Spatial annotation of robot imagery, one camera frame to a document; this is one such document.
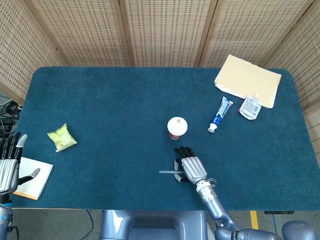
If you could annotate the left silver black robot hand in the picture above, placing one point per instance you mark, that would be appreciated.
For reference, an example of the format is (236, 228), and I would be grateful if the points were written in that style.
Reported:
(7, 172)

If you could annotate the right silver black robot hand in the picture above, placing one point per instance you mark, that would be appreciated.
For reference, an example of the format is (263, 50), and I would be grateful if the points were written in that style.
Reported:
(193, 167)

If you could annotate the transparent drinking straw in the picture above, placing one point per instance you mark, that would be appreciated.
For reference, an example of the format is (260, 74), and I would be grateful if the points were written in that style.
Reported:
(167, 171)

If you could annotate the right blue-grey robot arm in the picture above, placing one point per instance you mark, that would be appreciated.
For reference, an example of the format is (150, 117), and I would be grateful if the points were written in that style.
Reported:
(215, 207)

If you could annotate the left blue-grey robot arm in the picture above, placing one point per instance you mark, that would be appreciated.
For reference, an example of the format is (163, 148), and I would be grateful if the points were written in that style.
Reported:
(3, 220)

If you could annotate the red cup with white lid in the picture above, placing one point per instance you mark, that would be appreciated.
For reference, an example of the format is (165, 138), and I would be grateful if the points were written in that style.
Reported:
(177, 126)

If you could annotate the white notepad with orange edge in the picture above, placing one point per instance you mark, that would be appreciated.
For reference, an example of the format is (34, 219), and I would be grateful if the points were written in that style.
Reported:
(32, 182)

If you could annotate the blue white toothpaste tube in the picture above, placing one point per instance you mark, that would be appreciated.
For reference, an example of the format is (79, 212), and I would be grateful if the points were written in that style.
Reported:
(220, 113)

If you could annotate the green snack packet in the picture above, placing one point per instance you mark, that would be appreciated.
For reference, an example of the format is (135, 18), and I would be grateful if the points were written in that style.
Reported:
(62, 138)

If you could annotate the blue-grey robot torso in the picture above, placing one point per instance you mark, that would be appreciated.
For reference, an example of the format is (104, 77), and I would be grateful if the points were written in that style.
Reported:
(155, 225)

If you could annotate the white red spout pouch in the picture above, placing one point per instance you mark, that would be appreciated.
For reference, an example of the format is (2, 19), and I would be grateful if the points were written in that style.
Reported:
(250, 107)

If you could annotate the blue felt table cover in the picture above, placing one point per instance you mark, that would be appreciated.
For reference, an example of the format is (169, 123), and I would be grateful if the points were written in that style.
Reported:
(125, 112)

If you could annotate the beige paper folder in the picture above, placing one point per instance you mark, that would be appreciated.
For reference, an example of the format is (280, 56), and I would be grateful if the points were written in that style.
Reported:
(247, 77)

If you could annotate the woven bamboo folding screen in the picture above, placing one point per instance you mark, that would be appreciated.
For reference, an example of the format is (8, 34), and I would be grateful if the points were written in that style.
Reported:
(165, 32)

